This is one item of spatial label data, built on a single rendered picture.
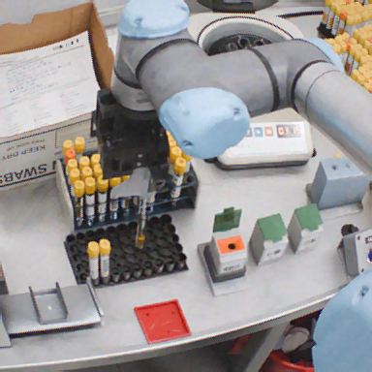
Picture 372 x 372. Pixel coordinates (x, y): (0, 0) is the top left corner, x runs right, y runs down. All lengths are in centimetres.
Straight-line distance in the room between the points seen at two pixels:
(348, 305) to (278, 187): 86
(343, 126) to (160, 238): 57
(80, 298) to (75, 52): 47
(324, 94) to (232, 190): 59
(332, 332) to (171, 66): 37
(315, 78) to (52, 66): 71
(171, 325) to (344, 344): 70
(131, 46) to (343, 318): 44
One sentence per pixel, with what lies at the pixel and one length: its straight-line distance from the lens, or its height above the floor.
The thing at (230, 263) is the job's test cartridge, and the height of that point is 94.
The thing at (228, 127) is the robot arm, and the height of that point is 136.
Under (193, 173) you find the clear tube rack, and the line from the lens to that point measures 128.
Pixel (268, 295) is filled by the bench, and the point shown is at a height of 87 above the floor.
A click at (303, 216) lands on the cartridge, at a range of 128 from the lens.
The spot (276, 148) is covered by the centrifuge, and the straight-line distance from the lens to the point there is 138.
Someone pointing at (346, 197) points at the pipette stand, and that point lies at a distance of 136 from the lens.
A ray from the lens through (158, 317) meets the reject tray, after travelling 123.
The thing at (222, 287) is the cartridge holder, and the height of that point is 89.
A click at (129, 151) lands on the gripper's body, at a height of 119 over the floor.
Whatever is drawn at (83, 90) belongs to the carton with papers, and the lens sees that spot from 138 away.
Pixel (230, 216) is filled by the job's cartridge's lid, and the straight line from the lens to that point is 121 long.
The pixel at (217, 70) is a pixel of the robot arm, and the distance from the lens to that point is 82.
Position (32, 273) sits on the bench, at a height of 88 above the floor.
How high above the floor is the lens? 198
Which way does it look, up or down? 55 degrees down
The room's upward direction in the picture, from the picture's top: 11 degrees clockwise
